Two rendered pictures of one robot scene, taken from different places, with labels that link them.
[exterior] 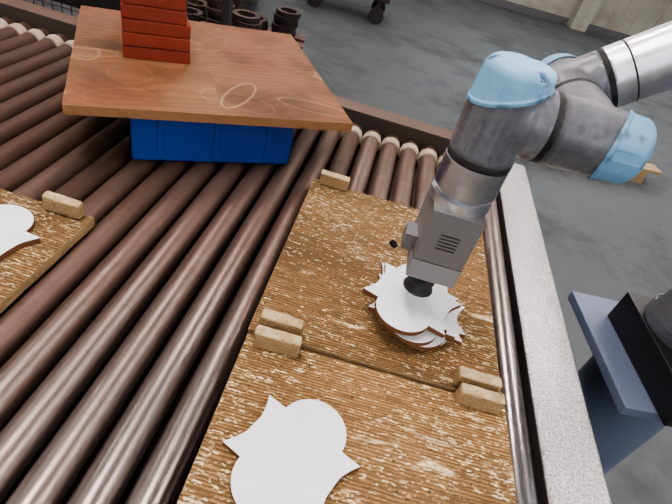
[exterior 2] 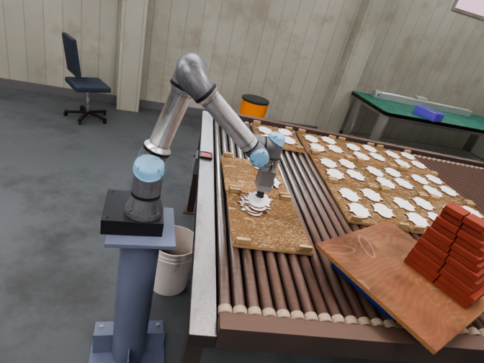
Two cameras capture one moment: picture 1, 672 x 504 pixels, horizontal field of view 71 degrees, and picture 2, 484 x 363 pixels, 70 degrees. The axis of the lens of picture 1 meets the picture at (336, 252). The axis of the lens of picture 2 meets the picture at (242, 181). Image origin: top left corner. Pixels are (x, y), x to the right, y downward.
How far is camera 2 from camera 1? 199 cm
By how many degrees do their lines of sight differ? 112
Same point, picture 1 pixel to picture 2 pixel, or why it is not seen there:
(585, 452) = (202, 188)
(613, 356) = (168, 221)
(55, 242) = (346, 212)
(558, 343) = (202, 209)
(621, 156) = not seen: hidden behind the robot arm
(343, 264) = (280, 217)
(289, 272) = (292, 213)
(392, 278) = (266, 202)
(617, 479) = not seen: outside the picture
